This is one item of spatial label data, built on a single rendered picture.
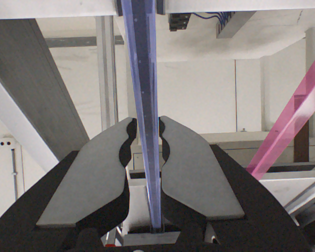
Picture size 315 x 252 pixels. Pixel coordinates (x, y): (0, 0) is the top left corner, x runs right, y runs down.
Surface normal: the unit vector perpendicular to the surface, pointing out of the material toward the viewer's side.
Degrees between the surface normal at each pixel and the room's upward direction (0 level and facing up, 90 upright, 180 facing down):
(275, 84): 90
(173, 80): 90
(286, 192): 48
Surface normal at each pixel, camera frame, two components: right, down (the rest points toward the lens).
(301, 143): 0.01, 0.04
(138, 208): 0.04, 0.70
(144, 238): -0.02, -0.71
